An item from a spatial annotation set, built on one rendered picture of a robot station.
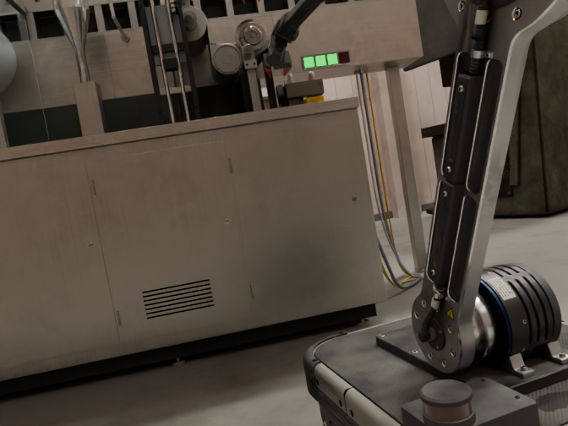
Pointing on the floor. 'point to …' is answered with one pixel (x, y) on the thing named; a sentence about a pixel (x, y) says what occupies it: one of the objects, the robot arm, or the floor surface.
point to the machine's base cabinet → (183, 247)
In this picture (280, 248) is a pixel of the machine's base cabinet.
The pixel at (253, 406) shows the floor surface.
